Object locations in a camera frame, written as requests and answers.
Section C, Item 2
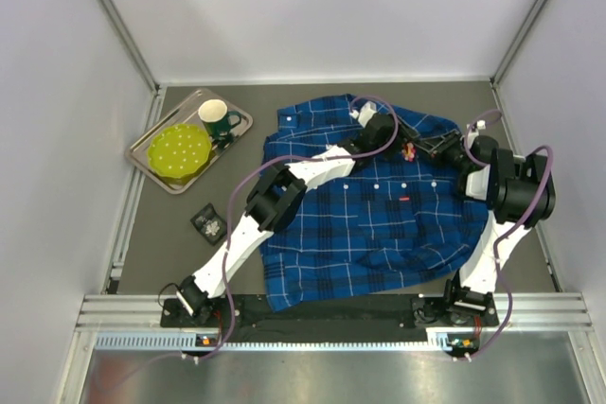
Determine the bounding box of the pink flower brooch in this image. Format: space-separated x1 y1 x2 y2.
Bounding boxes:
401 142 417 162

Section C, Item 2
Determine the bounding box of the silver maple leaf brooch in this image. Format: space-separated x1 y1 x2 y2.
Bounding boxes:
203 220 222 237

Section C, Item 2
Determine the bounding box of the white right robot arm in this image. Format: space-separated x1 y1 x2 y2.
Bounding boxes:
406 130 556 325

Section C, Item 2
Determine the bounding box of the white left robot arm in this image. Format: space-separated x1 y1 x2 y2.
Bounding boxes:
176 114 420 318

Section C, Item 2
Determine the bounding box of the blue plaid shirt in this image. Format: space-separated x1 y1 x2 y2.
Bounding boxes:
258 94 493 313

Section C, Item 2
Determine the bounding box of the green mug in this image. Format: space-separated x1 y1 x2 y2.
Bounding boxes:
198 99 242 141

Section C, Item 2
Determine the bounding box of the yellow-green dotted plate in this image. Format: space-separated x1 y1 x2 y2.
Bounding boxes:
147 123 212 185

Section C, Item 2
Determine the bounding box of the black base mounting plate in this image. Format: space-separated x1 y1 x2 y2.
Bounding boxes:
160 294 499 343

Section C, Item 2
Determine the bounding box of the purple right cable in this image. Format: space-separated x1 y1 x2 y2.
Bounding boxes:
439 109 555 362

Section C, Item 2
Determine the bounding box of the purple cable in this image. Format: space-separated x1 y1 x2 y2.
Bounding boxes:
94 95 400 386
439 109 555 362

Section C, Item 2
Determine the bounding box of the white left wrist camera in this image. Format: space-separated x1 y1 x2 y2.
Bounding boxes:
349 101 377 127

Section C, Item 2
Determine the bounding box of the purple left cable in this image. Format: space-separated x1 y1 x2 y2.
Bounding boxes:
94 95 400 386

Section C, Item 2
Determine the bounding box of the small black frame box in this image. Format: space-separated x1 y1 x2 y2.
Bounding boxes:
190 203 227 246

